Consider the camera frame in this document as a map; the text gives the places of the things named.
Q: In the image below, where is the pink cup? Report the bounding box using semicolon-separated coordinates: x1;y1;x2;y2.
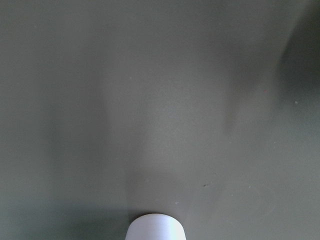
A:
125;213;187;240

